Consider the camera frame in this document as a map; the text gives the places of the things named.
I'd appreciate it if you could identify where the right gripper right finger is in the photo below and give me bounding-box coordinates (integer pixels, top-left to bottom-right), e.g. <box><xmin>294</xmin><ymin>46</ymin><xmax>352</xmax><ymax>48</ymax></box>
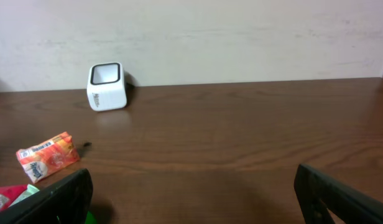
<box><xmin>293</xmin><ymin>164</ymin><xmax>383</xmax><ymax>224</ymax></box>

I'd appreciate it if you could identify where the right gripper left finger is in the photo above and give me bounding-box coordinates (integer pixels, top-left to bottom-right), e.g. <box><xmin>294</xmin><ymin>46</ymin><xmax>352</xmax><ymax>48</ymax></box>
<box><xmin>0</xmin><ymin>169</ymin><xmax>93</xmax><ymax>224</ymax></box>

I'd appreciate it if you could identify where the green-lid white jar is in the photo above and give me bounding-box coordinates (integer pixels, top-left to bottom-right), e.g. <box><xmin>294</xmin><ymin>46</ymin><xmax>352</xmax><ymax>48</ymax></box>
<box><xmin>85</xmin><ymin>212</ymin><xmax>98</xmax><ymax>224</ymax></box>

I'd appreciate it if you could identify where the teal white snack packet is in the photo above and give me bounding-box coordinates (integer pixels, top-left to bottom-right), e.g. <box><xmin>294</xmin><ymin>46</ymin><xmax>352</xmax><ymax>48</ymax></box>
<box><xmin>10</xmin><ymin>184</ymin><xmax>39</xmax><ymax>207</ymax></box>

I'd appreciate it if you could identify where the orange white small packet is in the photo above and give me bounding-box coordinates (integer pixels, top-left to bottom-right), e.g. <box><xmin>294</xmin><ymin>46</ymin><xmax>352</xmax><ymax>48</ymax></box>
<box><xmin>16</xmin><ymin>132</ymin><xmax>80</xmax><ymax>184</ymax></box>

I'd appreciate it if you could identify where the red snack packet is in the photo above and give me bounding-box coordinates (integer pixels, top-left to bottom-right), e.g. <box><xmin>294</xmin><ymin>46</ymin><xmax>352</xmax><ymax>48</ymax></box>
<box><xmin>0</xmin><ymin>185</ymin><xmax>27</xmax><ymax>212</ymax></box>

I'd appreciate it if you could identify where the white barcode scanner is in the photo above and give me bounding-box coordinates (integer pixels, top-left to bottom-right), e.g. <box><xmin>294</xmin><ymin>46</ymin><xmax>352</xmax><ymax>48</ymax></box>
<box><xmin>86</xmin><ymin>62</ymin><xmax>127</xmax><ymax>111</ymax></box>

